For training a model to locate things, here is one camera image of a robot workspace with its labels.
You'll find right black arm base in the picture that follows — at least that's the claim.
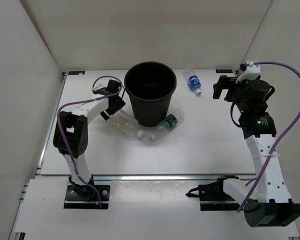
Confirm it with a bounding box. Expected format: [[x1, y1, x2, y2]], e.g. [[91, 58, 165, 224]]
[[185, 175, 248, 212]]

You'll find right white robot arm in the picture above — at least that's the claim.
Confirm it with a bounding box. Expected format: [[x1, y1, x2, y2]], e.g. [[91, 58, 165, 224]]
[[213, 75, 300, 227]]

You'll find black ribbed plastic bin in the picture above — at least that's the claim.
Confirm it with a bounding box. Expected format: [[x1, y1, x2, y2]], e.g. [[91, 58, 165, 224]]
[[124, 61, 177, 127]]

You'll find black table label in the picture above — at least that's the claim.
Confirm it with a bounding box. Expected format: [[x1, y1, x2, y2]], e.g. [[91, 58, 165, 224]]
[[68, 71, 85, 76], [215, 69, 233, 74]]

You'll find aluminium rail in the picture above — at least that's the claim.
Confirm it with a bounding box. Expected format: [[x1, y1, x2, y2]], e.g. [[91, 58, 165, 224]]
[[93, 173, 256, 181]]

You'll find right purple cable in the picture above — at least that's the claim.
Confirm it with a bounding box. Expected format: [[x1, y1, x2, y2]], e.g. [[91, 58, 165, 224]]
[[237, 61, 300, 214]]

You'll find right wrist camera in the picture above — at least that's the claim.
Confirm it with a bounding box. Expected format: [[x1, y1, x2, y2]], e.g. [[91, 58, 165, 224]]
[[235, 60, 261, 84]]

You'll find right black table label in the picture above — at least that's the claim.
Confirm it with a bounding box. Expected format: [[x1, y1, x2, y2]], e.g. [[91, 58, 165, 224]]
[[215, 69, 233, 74]]

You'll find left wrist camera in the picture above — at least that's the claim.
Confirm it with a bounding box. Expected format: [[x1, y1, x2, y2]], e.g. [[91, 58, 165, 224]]
[[92, 79, 121, 96]]

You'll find purple cable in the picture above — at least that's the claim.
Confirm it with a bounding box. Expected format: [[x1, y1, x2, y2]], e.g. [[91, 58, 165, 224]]
[[57, 75, 127, 210], [237, 61, 300, 214]]

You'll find blue label clear bottle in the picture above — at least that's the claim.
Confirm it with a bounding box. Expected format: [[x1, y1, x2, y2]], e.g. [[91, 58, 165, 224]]
[[183, 65, 202, 96]]

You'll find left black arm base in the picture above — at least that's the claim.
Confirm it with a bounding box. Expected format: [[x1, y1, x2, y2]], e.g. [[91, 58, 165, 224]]
[[63, 176, 111, 210]]

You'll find green label clear bottle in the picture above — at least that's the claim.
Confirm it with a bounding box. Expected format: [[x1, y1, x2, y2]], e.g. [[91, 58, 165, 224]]
[[149, 108, 185, 141]]

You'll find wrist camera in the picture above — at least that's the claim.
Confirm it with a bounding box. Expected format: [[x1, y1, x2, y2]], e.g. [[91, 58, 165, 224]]
[[235, 60, 261, 84], [92, 79, 121, 96]]

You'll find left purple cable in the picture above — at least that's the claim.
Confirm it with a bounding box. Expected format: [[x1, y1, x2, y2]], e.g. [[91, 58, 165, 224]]
[[57, 75, 127, 210]]

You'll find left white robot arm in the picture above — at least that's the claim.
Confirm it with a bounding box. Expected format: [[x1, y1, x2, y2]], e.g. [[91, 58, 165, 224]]
[[52, 87, 125, 200]]

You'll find yellow label clear bottle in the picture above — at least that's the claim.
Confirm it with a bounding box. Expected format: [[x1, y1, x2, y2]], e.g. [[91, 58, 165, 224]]
[[109, 109, 145, 139]]

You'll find left black table label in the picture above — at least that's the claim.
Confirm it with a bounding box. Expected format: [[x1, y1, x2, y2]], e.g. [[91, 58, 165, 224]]
[[68, 71, 85, 76]]

